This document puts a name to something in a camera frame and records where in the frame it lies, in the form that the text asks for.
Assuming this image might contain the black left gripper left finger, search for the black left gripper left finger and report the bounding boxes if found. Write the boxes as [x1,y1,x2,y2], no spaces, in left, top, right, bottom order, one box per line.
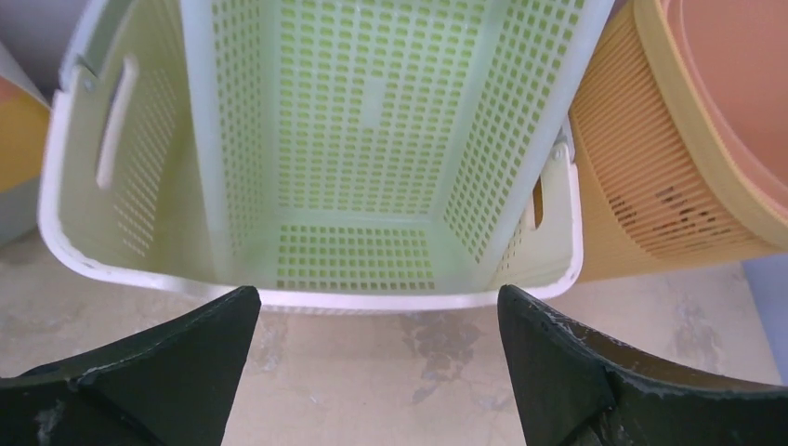
[1,286,261,445]

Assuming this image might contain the round pastel drawer cabinet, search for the round pastel drawer cabinet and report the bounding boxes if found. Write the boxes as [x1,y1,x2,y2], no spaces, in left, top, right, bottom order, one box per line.
[1,46,50,246]

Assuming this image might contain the yellow slatted laundry basket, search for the yellow slatted laundry basket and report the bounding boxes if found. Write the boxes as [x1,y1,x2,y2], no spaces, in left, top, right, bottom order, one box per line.
[569,1,787,282]

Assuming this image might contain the cream plastic storage basket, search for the cream plastic storage basket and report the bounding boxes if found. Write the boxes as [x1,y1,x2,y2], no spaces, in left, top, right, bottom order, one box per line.
[38,1,584,314]

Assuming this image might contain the white perforated tray basket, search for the white perforated tray basket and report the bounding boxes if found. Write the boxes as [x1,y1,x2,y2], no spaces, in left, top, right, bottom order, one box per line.
[180,0,612,295]

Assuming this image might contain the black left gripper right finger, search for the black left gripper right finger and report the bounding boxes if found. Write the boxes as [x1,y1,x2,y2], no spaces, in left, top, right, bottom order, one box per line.
[497,284,787,445]

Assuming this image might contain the peach plastic bucket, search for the peach plastic bucket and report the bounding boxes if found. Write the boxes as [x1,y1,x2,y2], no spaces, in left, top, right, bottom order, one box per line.
[661,0,787,216]

